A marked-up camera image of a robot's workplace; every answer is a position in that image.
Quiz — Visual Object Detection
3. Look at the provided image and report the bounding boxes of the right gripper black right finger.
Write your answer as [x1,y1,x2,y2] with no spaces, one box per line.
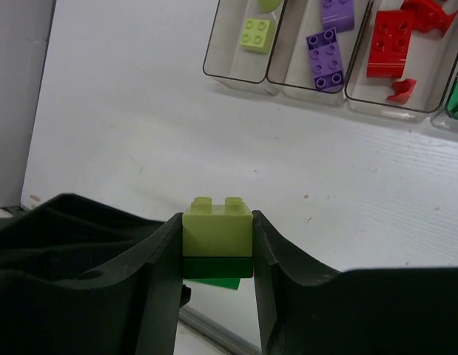
[253,211,458,354]

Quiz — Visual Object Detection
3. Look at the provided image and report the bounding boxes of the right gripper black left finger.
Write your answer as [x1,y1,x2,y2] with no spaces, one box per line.
[0,194,183,354]

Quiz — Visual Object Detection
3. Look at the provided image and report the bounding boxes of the yellow-green lego block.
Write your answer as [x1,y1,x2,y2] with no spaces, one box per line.
[182,197,253,257]

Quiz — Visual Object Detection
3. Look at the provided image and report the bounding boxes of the small red lego brick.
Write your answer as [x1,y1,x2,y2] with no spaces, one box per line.
[386,78,417,104]

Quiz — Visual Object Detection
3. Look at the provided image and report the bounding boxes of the purple lego block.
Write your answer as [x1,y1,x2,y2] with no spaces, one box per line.
[306,28,345,92]

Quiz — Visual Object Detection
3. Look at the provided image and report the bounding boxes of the yellow lego brick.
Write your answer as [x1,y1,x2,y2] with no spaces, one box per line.
[240,18,276,54]
[257,0,283,13]

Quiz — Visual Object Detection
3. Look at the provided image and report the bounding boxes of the red lego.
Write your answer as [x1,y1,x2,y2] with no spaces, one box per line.
[366,10,414,78]

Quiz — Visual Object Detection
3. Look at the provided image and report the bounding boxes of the purple lego brick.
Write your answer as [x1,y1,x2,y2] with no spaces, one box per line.
[320,0,355,33]

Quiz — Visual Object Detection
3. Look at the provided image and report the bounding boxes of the red slanted lego brick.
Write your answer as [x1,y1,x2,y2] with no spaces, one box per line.
[400,0,458,37]

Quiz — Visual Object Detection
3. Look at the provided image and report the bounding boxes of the clear bin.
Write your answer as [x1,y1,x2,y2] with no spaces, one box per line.
[267,1,374,98]
[344,1,458,120]
[431,69,458,132]
[203,1,285,92]

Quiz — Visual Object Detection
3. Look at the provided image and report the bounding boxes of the aluminium front rail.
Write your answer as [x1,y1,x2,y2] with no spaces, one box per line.
[178,306,262,355]

